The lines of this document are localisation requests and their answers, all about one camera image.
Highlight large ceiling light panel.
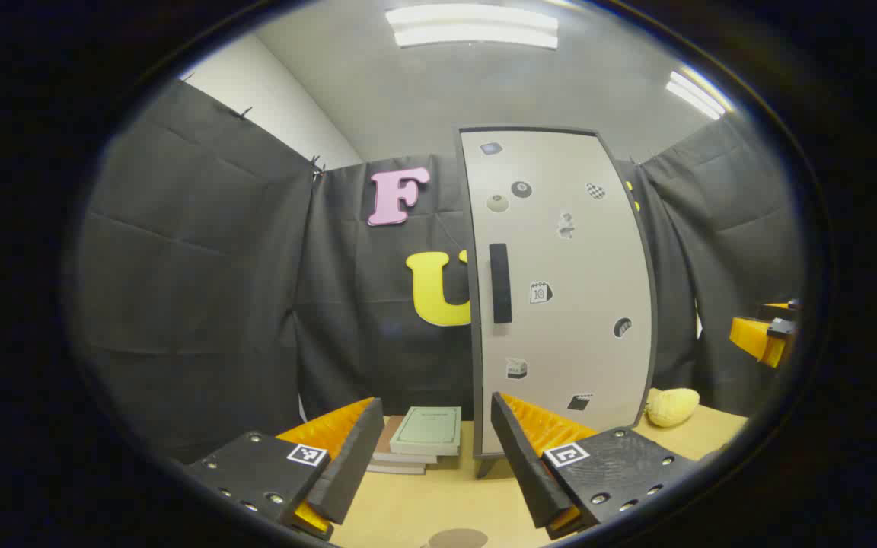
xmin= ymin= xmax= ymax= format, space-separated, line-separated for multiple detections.
xmin=385 ymin=4 xmax=560 ymax=50

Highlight black backdrop cloth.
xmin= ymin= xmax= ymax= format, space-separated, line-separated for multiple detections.
xmin=73 ymin=76 xmax=805 ymax=465

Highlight grey cabinet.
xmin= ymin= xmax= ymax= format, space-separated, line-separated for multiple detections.
xmin=454 ymin=124 xmax=660 ymax=480

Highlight yellow bun-shaped sponge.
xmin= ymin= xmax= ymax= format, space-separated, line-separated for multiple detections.
xmin=646 ymin=387 xmax=700 ymax=429

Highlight brown book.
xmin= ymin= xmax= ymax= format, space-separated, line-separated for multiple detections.
xmin=372 ymin=415 xmax=439 ymax=465

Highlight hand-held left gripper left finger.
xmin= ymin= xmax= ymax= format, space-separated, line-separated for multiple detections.
xmin=183 ymin=397 xmax=384 ymax=541

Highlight small ceiling light panel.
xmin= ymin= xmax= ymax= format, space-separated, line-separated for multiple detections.
xmin=665 ymin=67 xmax=735 ymax=121

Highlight round brown coaster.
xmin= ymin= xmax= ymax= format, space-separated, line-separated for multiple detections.
xmin=428 ymin=528 xmax=489 ymax=548

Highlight green notebook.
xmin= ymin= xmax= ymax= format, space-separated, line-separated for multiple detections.
xmin=389 ymin=406 xmax=462 ymax=457

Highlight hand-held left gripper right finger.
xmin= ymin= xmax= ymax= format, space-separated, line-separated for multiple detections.
xmin=490 ymin=392 xmax=702 ymax=541

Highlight black cabinet door handle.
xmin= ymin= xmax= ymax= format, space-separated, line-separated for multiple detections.
xmin=489 ymin=243 xmax=513 ymax=325

